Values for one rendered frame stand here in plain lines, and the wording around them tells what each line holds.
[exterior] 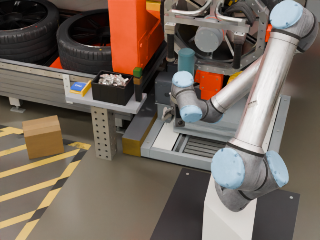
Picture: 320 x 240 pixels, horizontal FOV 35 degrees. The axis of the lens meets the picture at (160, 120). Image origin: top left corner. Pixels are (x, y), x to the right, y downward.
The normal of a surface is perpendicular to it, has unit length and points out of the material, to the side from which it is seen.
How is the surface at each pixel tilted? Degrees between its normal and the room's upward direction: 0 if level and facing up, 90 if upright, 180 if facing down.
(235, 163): 60
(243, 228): 46
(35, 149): 90
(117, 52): 90
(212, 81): 90
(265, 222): 0
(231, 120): 0
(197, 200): 0
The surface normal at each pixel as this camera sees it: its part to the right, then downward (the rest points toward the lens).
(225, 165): -0.72, -0.10
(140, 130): -0.01, -0.79
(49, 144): 0.30, 0.57
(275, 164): 0.75, -0.44
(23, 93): -0.32, 0.57
